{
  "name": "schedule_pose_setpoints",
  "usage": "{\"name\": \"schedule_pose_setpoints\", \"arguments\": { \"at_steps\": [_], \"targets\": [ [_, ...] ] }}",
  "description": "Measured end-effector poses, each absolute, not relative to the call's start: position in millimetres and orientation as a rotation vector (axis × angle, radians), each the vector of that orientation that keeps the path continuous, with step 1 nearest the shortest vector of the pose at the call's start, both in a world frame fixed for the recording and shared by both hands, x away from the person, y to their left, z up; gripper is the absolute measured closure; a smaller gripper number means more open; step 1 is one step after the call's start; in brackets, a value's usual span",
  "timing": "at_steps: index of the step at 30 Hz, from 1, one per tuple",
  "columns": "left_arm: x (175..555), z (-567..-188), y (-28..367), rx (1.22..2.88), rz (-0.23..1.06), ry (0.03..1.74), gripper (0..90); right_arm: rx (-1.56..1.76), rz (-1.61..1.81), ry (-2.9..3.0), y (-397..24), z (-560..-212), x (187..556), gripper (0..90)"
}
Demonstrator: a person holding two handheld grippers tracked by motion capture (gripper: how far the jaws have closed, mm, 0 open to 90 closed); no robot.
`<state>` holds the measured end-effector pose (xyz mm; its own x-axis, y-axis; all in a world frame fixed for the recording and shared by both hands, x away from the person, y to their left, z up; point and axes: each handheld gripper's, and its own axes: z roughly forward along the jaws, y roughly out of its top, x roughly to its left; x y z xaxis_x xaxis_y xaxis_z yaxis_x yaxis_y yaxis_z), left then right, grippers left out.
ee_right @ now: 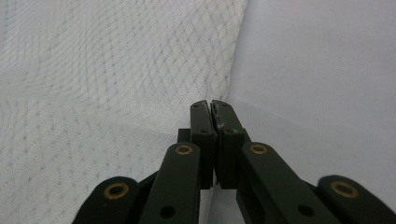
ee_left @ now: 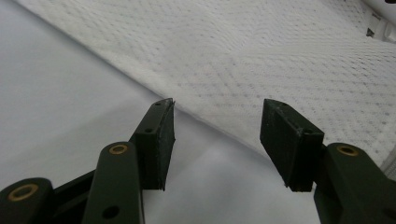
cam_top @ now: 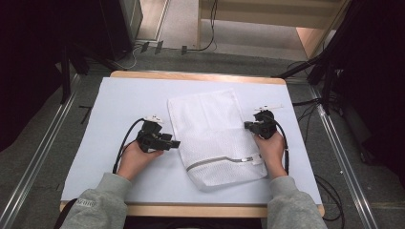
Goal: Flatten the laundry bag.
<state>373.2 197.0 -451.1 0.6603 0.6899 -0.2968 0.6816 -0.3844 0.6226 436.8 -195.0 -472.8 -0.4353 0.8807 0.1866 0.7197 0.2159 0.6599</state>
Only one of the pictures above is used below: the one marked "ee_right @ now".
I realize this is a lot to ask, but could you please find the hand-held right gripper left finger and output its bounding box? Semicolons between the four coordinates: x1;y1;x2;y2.
177;99;218;190

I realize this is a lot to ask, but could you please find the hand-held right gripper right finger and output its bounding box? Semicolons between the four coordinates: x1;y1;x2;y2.
210;99;252;190

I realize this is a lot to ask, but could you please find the white mesh cloth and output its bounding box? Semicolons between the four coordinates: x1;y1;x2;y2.
0;0;249;224

